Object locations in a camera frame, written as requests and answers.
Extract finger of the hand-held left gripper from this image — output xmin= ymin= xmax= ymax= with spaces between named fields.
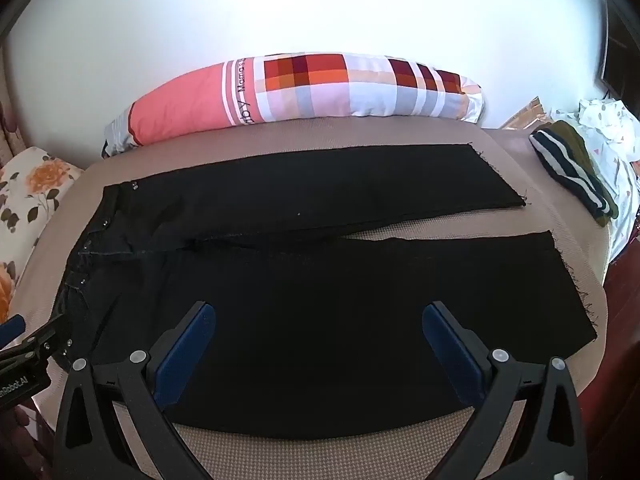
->
xmin=0 ymin=312 xmax=72 ymax=362
xmin=0 ymin=314 xmax=27 ymax=349

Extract beige woven bed mat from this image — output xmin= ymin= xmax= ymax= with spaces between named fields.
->
xmin=10 ymin=114 xmax=609 ymax=480

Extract long checkered pink pillow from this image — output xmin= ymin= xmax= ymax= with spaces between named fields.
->
xmin=102 ymin=51 xmax=486 ymax=159

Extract white printed cloth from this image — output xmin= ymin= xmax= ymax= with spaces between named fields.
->
xmin=577 ymin=97 xmax=640 ymax=271

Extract brown patterned cloth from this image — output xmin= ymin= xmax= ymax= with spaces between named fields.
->
xmin=500 ymin=97 xmax=557 ymax=134

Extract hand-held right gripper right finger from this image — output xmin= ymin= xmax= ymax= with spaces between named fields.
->
xmin=421 ymin=301 xmax=588 ymax=480

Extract black pants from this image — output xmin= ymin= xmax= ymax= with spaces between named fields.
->
xmin=52 ymin=142 xmax=599 ymax=442

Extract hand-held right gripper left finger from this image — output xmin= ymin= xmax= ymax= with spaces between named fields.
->
xmin=52 ymin=301 xmax=217 ymax=480

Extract dark wooden cabinet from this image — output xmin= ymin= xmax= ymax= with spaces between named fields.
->
xmin=597 ymin=0 xmax=640 ymax=107

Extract floral print pillow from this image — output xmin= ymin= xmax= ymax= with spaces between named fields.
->
xmin=0 ymin=146 xmax=84 ymax=324

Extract striped olive garment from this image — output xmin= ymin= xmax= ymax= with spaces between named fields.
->
xmin=529 ymin=120 xmax=621 ymax=227

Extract red wooden bed frame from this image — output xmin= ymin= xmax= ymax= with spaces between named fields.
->
xmin=602 ymin=260 xmax=640 ymax=461

